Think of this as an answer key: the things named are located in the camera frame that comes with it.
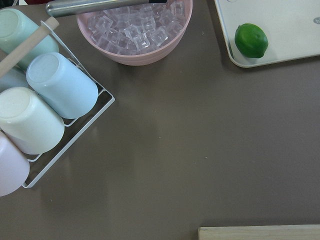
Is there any mint green cup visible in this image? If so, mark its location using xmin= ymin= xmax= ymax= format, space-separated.
xmin=0 ymin=8 xmax=59 ymax=70

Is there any cream rabbit tray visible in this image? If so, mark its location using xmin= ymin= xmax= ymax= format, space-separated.
xmin=214 ymin=0 xmax=320 ymax=68

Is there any cream white cup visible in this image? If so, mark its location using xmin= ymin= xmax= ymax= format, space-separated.
xmin=0 ymin=87 xmax=65 ymax=155

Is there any pink bowl of ice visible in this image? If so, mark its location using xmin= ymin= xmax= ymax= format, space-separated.
xmin=76 ymin=0 xmax=193 ymax=66

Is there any white wire cup rack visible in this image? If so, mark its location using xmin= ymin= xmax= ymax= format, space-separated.
xmin=22 ymin=30 xmax=115 ymax=189

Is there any wooden rack handle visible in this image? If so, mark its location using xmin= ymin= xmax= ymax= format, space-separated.
xmin=0 ymin=16 xmax=60 ymax=78

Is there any light blue cup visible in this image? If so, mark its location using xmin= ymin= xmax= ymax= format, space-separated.
xmin=26 ymin=52 xmax=98 ymax=119

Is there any pink cup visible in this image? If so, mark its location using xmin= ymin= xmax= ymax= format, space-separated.
xmin=0 ymin=132 xmax=30 ymax=197

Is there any steel scoop handle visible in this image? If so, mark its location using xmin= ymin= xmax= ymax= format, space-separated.
xmin=45 ymin=0 xmax=167 ymax=18

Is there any green lime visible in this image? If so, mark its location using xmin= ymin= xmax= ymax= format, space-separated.
xmin=234 ymin=23 xmax=269 ymax=59

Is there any wooden cutting board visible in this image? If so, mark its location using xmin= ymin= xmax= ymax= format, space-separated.
xmin=198 ymin=224 xmax=320 ymax=240

